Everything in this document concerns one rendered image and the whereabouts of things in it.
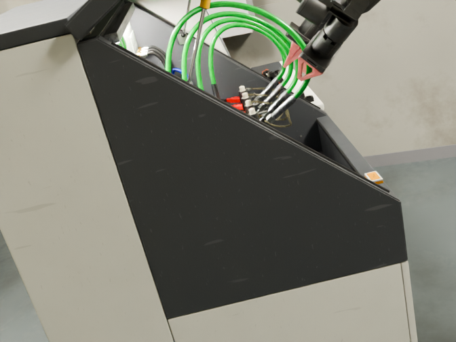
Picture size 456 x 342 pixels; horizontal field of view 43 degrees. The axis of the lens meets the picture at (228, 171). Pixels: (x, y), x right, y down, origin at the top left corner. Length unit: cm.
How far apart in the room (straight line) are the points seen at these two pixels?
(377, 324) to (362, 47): 224
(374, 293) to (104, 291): 63
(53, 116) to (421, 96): 271
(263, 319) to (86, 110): 64
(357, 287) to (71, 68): 81
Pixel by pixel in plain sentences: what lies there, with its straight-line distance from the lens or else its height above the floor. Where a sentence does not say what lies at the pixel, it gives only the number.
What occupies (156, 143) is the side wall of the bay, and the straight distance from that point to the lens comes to 121.
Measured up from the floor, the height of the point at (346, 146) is 95.
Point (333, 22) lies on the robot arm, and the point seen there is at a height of 135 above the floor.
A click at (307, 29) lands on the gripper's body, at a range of 149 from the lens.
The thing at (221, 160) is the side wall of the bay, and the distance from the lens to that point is 122.
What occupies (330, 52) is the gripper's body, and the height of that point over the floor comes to 128.
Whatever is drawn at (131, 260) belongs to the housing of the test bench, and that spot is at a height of 96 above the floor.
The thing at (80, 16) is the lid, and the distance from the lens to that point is 114.
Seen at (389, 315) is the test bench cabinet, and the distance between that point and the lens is 151.
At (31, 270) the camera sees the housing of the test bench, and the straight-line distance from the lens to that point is 137.
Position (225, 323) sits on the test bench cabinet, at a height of 74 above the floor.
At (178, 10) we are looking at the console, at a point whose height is 138.
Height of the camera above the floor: 160
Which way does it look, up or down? 23 degrees down
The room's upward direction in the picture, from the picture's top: 14 degrees counter-clockwise
